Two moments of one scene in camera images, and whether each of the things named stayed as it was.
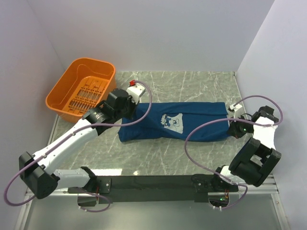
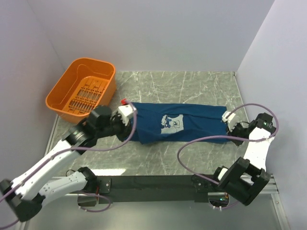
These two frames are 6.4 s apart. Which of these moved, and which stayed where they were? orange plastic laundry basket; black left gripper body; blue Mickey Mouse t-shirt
Moved: black left gripper body
Stayed: orange plastic laundry basket; blue Mickey Mouse t-shirt
